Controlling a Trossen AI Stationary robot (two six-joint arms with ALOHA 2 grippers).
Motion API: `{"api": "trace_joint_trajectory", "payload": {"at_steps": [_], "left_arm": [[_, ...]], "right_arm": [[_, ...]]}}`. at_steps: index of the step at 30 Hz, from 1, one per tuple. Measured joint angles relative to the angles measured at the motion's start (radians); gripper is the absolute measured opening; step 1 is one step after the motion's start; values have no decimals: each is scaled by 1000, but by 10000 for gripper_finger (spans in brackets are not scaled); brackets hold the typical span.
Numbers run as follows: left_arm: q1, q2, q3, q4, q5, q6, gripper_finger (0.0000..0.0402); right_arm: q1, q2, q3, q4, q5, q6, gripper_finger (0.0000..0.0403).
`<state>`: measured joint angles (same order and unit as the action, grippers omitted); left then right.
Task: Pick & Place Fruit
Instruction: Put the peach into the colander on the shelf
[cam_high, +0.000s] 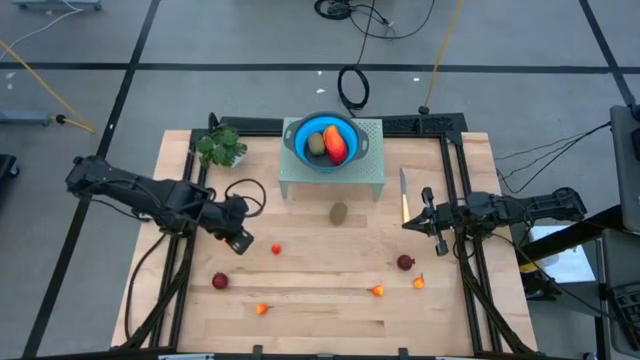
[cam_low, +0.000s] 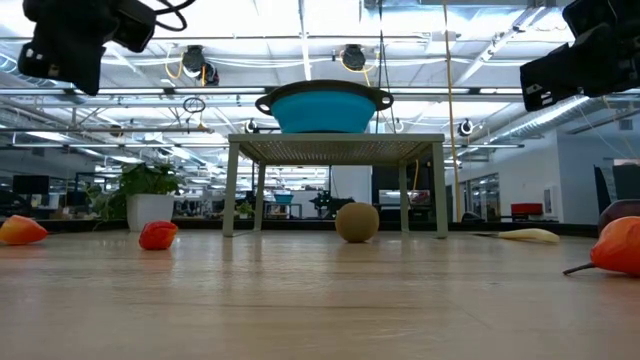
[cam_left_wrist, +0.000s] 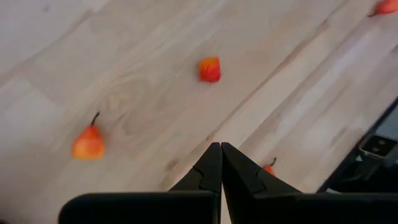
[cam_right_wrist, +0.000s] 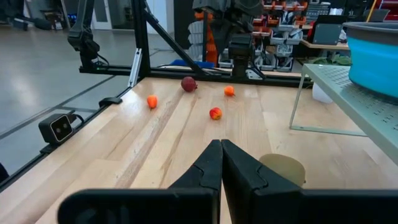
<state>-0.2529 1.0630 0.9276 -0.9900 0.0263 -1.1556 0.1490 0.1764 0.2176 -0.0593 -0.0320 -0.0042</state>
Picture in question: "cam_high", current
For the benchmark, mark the black table edge clip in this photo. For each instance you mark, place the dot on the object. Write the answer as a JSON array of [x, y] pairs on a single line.
[[402, 352], [257, 350]]

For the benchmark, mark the grey desk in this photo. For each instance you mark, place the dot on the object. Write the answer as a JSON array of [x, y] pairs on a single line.
[[617, 255]]

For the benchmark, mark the dark red round fruit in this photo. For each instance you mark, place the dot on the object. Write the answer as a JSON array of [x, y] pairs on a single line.
[[405, 262], [220, 281]]

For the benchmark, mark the orange red mango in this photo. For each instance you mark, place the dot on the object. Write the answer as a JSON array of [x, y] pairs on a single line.
[[335, 145]]

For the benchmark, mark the grey stand base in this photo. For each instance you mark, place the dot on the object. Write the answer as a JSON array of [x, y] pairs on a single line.
[[55, 5], [22, 118]]

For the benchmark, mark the mint green perforated shelf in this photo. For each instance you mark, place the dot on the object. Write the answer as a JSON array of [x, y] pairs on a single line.
[[365, 175]]

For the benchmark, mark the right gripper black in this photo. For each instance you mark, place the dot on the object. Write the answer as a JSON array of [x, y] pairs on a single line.
[[442, 217]]

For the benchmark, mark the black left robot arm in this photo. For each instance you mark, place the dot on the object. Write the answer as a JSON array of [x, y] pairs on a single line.
[[140, 192]]

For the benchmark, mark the black keyboard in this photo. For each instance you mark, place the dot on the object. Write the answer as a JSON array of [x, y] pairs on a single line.
[[629, 302]]

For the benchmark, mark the black floor object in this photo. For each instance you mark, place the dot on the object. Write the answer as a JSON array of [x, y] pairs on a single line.
[[6, 167]]

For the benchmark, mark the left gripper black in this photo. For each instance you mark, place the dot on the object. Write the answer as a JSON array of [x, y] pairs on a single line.
[[227, 217]]

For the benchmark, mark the brown kiwi fruit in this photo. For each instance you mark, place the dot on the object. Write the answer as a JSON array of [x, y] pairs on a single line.
[[338, 213], [316, 144]]

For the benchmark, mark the black metal table frame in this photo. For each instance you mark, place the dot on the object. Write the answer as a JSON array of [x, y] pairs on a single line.
[[435, 125]]

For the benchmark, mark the grey monitor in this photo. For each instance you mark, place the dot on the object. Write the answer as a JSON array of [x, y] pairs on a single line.
[[627, 165]]

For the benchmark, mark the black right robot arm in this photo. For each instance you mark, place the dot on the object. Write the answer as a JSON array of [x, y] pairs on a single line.
[[530, 210]]

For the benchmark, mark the blue grey collapsible bowl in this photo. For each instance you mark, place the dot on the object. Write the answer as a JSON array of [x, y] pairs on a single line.
[[300, 145]]

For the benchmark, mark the green potted plant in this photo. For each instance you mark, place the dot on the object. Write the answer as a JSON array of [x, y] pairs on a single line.
[[220, 147]]

